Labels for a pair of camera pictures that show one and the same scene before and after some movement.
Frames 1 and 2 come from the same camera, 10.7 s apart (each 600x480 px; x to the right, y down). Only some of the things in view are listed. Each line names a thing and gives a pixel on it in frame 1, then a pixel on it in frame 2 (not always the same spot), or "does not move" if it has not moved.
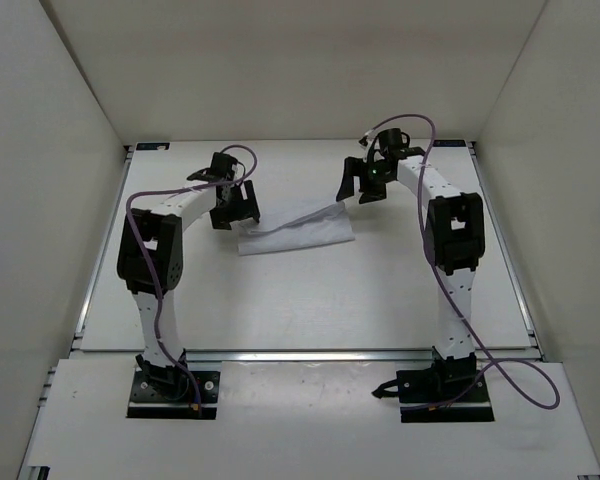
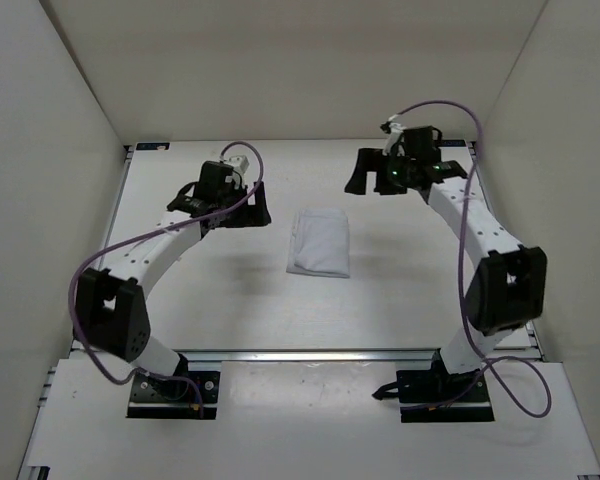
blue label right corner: x=449 y=143 does not move
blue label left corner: x=152 y=146 does not move
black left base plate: x=169 y=394 does not move
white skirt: x=329 y=225 → x=320 y=243
